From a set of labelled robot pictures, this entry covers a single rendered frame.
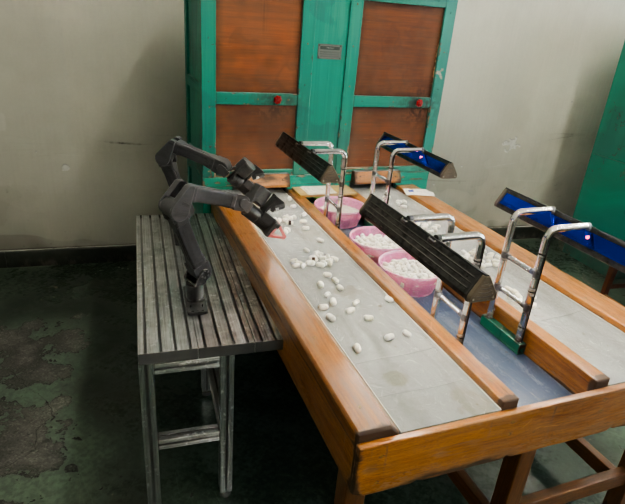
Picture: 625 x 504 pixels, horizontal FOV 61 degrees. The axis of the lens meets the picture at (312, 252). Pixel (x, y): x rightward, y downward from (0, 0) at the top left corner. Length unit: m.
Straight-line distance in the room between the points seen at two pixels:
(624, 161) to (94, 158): 3.66
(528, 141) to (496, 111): 0.43
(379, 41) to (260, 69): 0.66
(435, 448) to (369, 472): 0.18
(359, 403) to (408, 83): 2.10
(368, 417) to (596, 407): 0.70
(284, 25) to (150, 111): 1.17
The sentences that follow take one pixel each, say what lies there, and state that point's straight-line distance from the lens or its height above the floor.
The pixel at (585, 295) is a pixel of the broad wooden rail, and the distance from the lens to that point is 2.22.
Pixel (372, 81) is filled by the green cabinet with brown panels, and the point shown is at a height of 1.34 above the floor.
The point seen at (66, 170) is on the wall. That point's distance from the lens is 3.67.
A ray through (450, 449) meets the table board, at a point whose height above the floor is 0.67.
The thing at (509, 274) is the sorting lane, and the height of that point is 0.74.
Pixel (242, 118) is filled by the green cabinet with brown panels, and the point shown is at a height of 1.14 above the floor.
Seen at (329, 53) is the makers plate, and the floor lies 1.47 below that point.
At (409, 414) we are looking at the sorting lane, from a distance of 1.41.
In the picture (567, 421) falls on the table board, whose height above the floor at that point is 0.66.
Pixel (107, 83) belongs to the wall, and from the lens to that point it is 3.54.
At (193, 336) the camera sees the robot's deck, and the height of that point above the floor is 0.67.
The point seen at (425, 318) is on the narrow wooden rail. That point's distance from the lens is 1.78.
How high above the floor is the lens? 1.64
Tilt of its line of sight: 24 degrees down
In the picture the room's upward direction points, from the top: 5 degrees clockwise
